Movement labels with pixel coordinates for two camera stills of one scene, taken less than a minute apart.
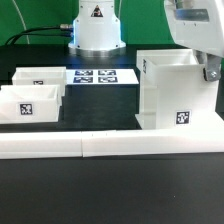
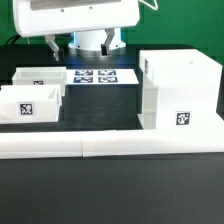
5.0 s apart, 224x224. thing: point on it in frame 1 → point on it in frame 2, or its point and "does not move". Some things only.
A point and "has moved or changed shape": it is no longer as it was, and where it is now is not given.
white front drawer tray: x=30 y=103 does not move
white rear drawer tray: x=41 y=75 does not move
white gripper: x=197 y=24 → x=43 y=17
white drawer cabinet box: x=174 y=94 has moved or changed shape
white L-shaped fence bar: x=207 y=139 does not move
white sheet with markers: x=100 y=77 does not move
